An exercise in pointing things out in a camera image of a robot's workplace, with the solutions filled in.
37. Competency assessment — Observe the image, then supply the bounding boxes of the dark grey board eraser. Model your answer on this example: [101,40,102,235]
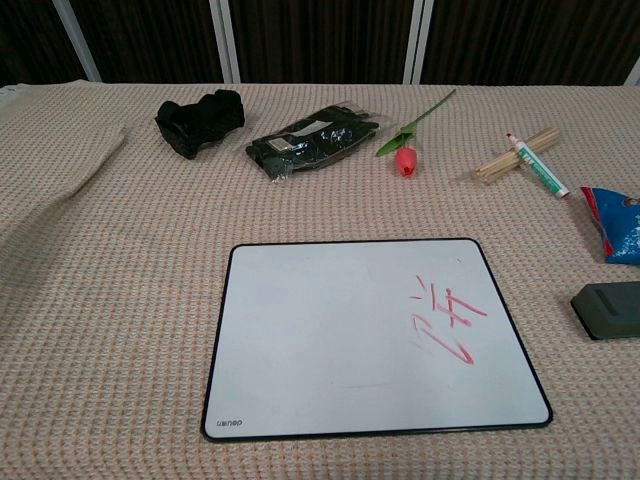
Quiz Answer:
[569,280,640,342]

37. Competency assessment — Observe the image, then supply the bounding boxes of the black gloves in plastic bag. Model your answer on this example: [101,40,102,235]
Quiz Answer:
[243,102,394,184]

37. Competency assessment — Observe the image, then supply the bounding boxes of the white dry-erase board black rim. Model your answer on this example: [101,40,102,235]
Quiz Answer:
[200,238,554,442]

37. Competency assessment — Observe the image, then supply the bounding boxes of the artificial red tulip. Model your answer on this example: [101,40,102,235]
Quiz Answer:
[374,88,457,178]

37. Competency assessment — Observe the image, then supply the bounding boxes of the bundle of wooden sticks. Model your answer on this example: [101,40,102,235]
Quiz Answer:
[473,126,561,185]

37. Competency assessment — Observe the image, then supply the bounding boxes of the beige waffle weave tablecloth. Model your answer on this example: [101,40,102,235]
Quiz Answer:
[0,82,640,480]

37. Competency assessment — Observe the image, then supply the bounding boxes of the green white marker pen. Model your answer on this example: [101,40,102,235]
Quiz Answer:
[505,132,571,200]

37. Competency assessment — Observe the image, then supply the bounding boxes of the blue snack packet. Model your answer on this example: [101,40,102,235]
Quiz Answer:
[579,185,640,266]

